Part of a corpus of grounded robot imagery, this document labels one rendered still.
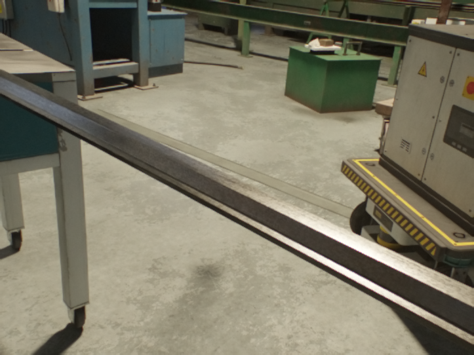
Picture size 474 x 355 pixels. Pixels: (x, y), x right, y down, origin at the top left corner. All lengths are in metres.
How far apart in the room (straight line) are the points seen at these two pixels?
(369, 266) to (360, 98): 3.60
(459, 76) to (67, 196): 1.16
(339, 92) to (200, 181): 3.35
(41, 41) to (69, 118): 3.36
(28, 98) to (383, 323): 1.21
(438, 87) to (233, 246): 0.91
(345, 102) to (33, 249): 2.69
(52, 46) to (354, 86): 2.25
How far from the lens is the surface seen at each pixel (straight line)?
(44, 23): 4.12
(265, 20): 5.86
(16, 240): 1.95
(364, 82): 4.03
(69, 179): 1.32
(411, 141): 1.84
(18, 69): 1.25
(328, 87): 3.84
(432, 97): 1.75
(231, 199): 0.57
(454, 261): 1.63
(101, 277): 1.77
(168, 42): 4.61
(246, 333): 1.54
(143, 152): 0.69
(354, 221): 2.02
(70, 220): 1.36
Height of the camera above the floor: 1.00
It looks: 24 degrees down
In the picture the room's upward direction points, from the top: 5 degrees clockwise
